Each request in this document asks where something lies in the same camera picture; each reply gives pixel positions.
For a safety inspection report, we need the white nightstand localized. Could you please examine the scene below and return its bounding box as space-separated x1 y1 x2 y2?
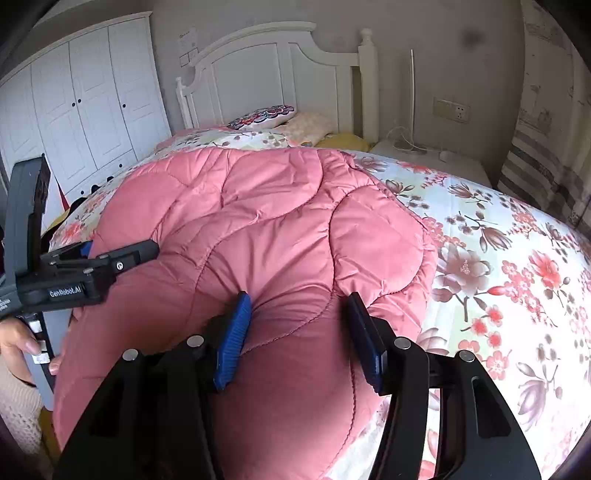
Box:
368 138 495 190

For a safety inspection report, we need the paper sheet on wall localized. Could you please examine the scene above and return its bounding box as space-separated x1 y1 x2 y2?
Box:
178 28 200 70

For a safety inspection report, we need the thin white lamp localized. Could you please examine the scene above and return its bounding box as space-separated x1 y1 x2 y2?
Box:
392 48 428 153

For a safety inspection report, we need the embroidered pillow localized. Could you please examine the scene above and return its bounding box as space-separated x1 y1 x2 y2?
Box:
226 104 296 131

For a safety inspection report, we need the cream textured pillow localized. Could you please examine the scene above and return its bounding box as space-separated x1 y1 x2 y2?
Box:
281 111 335 146

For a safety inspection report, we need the wall socket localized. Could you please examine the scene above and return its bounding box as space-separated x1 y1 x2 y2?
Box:
431 97 471 123

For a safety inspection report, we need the yellow pillow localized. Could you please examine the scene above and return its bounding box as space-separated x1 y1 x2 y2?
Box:
316 131 372 153

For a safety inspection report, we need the person's left hand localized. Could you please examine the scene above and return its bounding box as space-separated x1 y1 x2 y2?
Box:
0 316 61 384

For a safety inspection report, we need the person's left forearm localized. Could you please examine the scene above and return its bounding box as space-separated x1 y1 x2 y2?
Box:
0 351 51 462

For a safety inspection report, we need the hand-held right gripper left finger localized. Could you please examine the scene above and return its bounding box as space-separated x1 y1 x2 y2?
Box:
52 291 254 480

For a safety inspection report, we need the pink quilted blanket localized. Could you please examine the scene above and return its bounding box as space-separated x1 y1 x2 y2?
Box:
52 147 437 480

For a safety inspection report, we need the striped curtain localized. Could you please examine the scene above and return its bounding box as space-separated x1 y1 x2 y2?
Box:
496 0 591 227

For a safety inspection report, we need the white wooden headboard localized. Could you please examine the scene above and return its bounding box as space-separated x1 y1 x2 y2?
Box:
174 23 379 141

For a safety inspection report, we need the white wardrobe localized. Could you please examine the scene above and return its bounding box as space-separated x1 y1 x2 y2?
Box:
0 11 172 204

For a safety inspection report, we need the bed with floral sheet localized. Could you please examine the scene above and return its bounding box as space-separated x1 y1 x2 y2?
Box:
48 127 591 480

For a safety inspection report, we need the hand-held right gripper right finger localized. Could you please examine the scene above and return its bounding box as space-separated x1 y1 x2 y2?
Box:
341 291 542 480

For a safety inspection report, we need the white cable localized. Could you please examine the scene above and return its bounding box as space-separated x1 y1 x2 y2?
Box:
385 126 413 151

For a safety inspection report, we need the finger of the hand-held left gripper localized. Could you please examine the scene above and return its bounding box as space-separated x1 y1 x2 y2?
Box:
44 241 95 266
92 239 160 278

